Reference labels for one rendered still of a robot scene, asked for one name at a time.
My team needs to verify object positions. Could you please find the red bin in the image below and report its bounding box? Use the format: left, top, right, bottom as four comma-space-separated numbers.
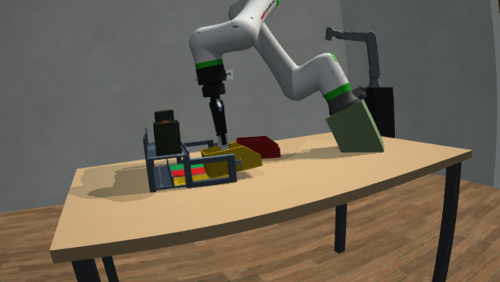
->
235, 136, 280, 159

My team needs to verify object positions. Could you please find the yellow bin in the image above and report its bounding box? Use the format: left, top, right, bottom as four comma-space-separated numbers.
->
200, 142, 261, 178

